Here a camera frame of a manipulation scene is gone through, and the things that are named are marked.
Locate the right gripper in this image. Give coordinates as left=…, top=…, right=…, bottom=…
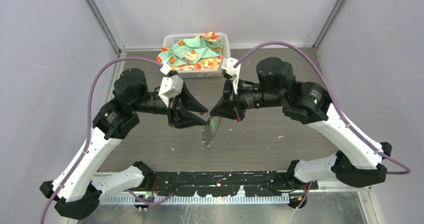
left=210, top=75, right=284, bottom=121

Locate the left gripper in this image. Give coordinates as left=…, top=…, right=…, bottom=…
left=132, top=82, right=209, bottom=127

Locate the large metal keyring holder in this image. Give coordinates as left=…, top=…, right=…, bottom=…
left=201, top=116, right=222, bottom=149

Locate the key with green tag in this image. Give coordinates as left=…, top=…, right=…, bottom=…
left=209, top=118, right=216, bottom=129

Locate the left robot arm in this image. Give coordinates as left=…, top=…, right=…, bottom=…
left=40, top=68, right=208, bottom=220

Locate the green orange patterned cloth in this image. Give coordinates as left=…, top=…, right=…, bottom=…
left=156, top=32, right=225, bottom=71

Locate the white plastic basket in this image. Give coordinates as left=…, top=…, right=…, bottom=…
left=162, top=33, right=231, bottom=78

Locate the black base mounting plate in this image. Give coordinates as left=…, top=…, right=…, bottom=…
left=131, top=170, right=307, bottom=197

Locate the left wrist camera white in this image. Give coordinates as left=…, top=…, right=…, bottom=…
left=158, top=75, right=184, bottom=107

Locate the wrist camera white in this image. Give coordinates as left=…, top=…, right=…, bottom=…
left=158, top=75, right=184, bottom=107
left=220, top=58, right=241, bottom=94

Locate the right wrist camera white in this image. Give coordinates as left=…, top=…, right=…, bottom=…
left=220, top=58, right=241, bottom=94

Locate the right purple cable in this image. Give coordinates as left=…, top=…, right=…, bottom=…
left=232, top=41, right=412, bottom=211

